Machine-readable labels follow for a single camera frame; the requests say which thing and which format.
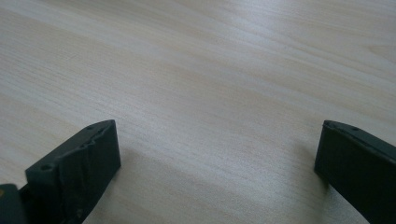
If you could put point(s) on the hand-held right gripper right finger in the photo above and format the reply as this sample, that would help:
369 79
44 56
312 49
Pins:
358 168

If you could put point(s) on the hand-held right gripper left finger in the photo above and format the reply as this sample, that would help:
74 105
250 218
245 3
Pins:
77 174

